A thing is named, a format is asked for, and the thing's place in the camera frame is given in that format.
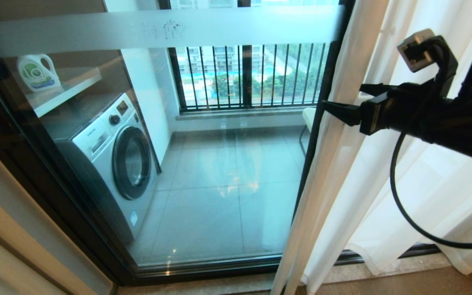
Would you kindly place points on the white detergent bottle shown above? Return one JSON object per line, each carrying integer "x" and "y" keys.
{"x": 37, "y": 73}

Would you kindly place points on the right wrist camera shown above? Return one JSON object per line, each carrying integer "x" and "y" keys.
{"x": 418, "y": 51}

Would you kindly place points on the glass balcony sliding door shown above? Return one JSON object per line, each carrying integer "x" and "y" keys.
{"x": 228, "y": 172}

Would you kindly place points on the white chair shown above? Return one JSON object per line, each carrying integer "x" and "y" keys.
{"x": 309, "y": 119}

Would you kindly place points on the black balcony railing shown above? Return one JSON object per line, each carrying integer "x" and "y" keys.
{"x": 246, "y": 76}

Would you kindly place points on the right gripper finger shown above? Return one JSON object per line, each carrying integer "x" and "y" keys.
{"x": 344, "y": 113}
{"x": 375, "y": 89}

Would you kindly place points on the white washing machine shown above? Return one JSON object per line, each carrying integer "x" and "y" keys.
{"x": 96, "y": 164}

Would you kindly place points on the white sheer curtain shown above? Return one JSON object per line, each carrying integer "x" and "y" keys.
{"x": 350, "y": 184}

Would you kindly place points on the white wall shelf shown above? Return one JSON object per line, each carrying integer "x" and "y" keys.
{"x": 62, "y": 92}

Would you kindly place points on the round washing machine door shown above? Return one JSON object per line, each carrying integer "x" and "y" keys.
{"x": 132, "y": 163}

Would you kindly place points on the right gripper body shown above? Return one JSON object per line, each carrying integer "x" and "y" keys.
{"x": 404, "y": 114}

